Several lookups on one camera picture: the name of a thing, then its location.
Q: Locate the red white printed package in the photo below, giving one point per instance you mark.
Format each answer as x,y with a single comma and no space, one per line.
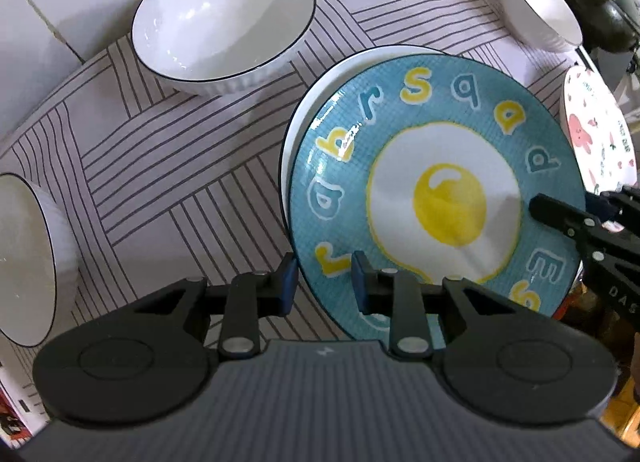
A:
17,407

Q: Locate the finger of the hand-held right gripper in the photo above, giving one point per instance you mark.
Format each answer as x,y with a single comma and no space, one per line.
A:
555,214
602,204

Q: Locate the plain white plate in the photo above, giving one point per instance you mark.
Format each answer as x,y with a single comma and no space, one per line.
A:
320,87

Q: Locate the white ribbed bowl black rim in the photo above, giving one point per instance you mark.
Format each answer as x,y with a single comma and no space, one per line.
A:
220,17
30,262
540,7

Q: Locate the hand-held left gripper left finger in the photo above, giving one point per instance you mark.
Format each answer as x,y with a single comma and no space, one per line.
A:
286,287

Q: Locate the blue egg print plate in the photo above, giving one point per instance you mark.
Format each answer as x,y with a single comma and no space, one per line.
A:
450,142

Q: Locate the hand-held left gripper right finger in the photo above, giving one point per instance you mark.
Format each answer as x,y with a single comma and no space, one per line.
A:
359,282

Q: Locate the white plate pink print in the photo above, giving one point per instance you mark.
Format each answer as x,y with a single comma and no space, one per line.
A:
595,132

